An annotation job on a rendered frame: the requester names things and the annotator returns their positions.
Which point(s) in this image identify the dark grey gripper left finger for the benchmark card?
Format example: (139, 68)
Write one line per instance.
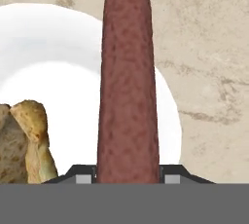
(81, 171)

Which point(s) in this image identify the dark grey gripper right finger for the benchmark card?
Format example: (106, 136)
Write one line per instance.
(175, 171)

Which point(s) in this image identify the reddish brown sausage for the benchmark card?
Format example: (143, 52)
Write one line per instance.
(128, 82)

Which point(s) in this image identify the golden brown bun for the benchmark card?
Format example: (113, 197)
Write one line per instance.
(22, 143)

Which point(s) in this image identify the white round plate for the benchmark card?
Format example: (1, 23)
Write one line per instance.
(64, 72)

